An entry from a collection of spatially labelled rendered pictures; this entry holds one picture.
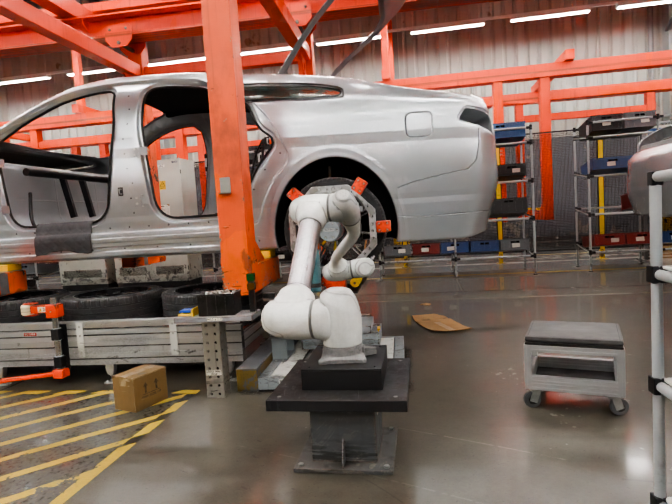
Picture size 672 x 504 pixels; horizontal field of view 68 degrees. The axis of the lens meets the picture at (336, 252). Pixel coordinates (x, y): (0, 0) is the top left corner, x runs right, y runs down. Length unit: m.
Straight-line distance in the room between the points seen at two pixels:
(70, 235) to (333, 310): 2.47
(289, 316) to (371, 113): 1.71
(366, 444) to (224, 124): 1.82
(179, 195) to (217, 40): 4.94
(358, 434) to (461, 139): 1.97
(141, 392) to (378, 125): 2.06
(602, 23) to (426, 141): 10.55
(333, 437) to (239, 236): 1.31
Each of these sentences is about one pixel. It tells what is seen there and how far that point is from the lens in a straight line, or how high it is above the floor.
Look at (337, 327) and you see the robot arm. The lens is 1.90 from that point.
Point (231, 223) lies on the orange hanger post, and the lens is 2.85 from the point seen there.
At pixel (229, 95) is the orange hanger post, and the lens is 2.92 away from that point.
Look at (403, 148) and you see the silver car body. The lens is 3.24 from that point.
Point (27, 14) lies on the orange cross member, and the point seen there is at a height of 2.65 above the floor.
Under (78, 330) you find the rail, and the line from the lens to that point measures 3.46.
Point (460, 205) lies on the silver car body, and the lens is 3.24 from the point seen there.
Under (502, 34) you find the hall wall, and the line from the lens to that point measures 13.10.
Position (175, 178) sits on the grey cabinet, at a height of 1.61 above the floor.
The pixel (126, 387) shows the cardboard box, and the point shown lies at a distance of 2.86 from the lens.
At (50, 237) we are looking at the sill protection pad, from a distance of 4.04.
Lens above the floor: 0.94
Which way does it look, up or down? 4 degrees down
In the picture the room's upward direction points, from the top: 4 degrees counter-clockwise
